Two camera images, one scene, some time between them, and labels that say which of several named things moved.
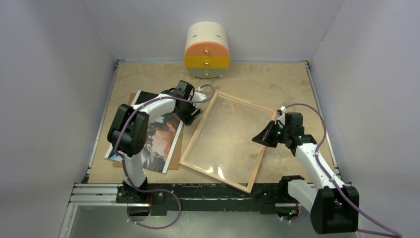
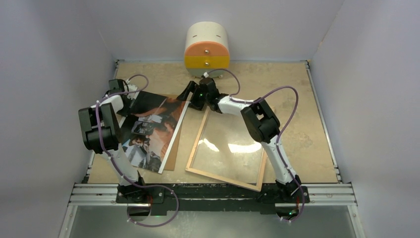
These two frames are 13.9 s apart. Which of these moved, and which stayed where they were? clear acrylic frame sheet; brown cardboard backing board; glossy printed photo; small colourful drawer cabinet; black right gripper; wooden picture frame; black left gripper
Moved: black left gripper; wooden picture frame; black right gripper
Stayed: glossy printed photo; brown cardboard backing board; clear acrylic frame sheet; small colourful drawer cabinet
